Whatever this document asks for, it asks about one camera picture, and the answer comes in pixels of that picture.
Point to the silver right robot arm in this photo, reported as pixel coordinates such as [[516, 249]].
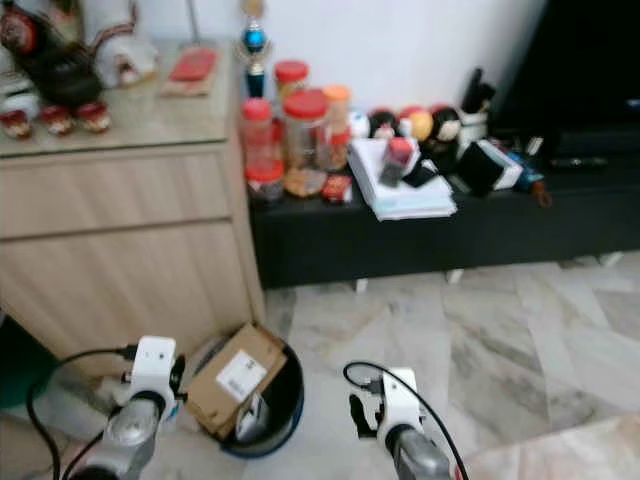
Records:
[[420, 458]]

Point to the black round rubbish bin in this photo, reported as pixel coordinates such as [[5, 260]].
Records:
[[282, 415]]

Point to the brown cardboard box white label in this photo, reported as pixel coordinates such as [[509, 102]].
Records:
[[240, 375]]

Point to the light wooden drawer cabinet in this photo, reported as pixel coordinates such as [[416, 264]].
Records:
[[120, 235]]

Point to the dark green object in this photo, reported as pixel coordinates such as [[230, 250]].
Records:
[[24, 362]]

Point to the black low TV bench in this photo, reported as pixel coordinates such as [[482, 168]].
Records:
[[440, 240]]

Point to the stack of white papers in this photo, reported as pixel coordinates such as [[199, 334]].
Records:
[[405, 195]]

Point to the small red packet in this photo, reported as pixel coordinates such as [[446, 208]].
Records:
[[336, 188]]

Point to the tall red lid jar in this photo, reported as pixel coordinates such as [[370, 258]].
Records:
[[260, 140]]

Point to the red cap bottle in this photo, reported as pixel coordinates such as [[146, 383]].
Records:
[[396, 162]]

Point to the large red lid jar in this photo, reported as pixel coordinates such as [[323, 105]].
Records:
[[305, 135]]

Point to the black and white box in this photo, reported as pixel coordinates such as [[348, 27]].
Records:
[[490, 168]]

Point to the orange lid jar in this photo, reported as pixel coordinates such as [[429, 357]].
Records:
[[337, 120]]

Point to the yellow round figurine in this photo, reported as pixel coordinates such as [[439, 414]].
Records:
[[416, 122]]

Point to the small red lid jar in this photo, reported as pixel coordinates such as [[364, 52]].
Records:
[[291, 78]]

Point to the white cup with black items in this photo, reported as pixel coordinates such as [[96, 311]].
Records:
[[474, 112]]

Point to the dark plush figure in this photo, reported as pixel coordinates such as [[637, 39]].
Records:
[[65, 70]]

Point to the black remote control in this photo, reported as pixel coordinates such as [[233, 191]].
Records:
[[578, 160]]

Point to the white and brown doll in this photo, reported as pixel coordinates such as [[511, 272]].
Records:
[[125, 45]]

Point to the gold and blue trophy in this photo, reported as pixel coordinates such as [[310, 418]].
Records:
[[253, 42]]

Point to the red round ornament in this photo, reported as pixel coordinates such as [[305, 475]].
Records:
[[20, 28]]

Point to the black television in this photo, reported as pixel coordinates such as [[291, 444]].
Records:
[[570, 65]]

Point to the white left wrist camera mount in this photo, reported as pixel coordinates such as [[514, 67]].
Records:
[[155, 360]]

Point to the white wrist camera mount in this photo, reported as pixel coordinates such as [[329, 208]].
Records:
[[399, 400], [155, 360]]

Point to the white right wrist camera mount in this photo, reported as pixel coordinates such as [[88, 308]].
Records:
[[399, 400]]

